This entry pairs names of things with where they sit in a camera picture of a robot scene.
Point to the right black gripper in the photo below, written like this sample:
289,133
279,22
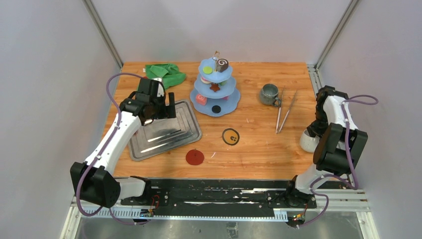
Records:
314,130

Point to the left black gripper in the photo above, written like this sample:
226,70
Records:
167,112

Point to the white ceramic cup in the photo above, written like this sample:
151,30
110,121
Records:
307,142

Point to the salmon swirl roll cake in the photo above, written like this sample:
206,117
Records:
200,99

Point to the pink frosted donut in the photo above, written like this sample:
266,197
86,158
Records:
205,81

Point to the steel rectangular tray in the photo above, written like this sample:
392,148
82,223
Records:
164,135

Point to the green macaron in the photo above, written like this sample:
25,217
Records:
207,70

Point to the brown star cookie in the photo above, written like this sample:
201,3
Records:
214,87

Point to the black round cookie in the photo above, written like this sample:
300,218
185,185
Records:
216,109

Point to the grey ceramic mug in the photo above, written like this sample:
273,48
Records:
269,95

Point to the dark chocolate swirl roll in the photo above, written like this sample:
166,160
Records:
221,65

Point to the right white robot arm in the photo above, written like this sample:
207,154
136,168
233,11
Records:
333,138

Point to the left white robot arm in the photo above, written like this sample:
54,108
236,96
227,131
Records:
93,179

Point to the green cloth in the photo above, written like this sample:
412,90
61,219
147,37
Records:
168,72

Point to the blue three-tier cake stand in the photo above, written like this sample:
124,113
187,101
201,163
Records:
215,93

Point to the red round coaster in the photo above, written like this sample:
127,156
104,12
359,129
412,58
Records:
194,157

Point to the yellow black round coaster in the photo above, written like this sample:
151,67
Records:
230,136

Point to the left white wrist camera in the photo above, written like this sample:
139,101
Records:
161,90

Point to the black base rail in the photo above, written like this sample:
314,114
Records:
218,200

